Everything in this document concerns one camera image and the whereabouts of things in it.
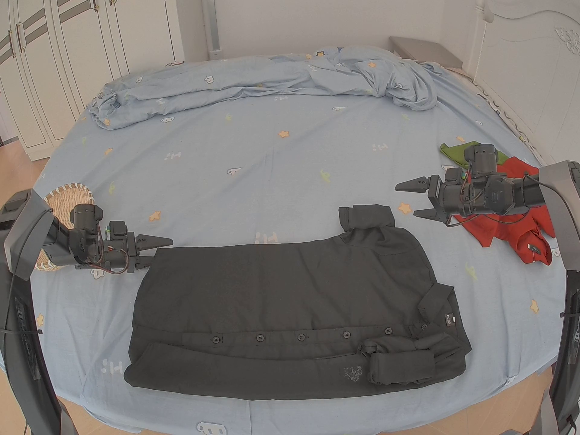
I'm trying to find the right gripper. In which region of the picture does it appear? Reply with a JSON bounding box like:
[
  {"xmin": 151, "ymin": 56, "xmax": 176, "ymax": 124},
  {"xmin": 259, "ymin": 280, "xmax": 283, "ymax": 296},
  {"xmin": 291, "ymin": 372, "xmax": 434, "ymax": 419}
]
[{"xmin": 395, "ymin": 175, "xmax": 490, "ymax": 224}]

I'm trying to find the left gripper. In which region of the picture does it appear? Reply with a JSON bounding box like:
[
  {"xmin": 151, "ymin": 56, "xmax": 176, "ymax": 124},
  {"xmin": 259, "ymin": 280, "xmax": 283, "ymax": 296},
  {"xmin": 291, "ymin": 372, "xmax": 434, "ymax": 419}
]
[{"xmin": 96, "ymin": 231, "xmax": 174, "ymax": 275}]

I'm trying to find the black shirt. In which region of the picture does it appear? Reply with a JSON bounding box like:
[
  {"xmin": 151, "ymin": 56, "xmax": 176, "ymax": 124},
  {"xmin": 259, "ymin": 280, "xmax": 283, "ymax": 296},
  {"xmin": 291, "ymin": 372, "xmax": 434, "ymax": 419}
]
[{"xmin": 123, "ymin": 204, "xmax": 472, "ymax": 401}]

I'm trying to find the green garment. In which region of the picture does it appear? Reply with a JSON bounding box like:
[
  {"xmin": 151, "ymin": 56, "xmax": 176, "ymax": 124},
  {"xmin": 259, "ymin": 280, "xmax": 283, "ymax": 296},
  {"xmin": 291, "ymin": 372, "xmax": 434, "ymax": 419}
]
[{"xmin": 440, "ymin": 141, "xmax": 510, "ymax": 169}]

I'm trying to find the red garment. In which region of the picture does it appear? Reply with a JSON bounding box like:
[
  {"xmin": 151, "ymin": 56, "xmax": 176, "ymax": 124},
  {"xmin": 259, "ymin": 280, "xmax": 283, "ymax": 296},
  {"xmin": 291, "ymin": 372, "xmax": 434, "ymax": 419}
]
[{"xmin": 460, "ymin": 157, "xmax": 556, "ymax": 266}]

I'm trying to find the round woven basket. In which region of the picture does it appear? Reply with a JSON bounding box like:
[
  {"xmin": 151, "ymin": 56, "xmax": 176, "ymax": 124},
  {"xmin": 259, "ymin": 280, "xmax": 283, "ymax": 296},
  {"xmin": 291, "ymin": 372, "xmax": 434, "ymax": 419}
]
[{"xmin": 34, "ymin": 183, "xmax": 95, "ymax": 272}]

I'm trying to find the bed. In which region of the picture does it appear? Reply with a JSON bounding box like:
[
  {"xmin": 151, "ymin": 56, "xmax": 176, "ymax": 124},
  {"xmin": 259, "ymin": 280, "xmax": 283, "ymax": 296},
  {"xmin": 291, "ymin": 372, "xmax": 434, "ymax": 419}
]
[{"xmin": 0, "ymin": 0, "xmax": 580, "ymax": 435}]

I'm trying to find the grey bedside table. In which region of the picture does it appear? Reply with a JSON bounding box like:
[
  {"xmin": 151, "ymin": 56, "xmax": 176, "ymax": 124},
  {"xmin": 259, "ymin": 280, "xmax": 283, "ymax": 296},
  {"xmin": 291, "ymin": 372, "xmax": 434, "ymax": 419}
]
[{"xmin": 390, "ymin": 37, "xmax": 464, "ymax": 70}]

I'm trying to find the pale blue quilt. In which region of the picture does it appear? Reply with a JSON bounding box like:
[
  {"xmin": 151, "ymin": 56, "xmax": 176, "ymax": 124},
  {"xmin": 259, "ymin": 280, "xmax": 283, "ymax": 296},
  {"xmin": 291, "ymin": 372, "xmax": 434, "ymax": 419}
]
[{"xmin": 88, "ymin": 46, "xmax": 439, "ymax": 131}]

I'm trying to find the white wardrobe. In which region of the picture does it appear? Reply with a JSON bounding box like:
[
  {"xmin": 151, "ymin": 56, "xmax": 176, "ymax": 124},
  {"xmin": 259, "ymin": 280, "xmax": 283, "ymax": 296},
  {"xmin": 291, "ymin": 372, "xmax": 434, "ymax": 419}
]
[{"xmin": 0, "ymin": 0, "xmax": 185, "ymax": 162}]

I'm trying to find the grey vertical wall duct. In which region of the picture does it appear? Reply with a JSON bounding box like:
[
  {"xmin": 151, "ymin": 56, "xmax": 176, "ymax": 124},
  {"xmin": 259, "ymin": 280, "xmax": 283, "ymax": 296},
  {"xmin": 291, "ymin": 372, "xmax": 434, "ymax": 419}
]
[{"xmin": 199, "ymin": 0, "xmax": 224, "ymax": 61}]

